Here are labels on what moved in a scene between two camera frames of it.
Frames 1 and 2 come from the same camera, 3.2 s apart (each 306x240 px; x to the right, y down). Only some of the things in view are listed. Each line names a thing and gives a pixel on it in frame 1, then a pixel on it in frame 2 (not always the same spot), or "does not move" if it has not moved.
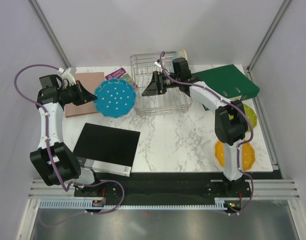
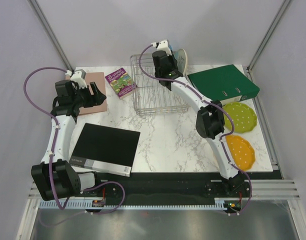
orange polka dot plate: (248, 155) does not move
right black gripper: (156, 87) → (174, 63)
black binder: (107, 149) does not move
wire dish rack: (170, 101) does not move
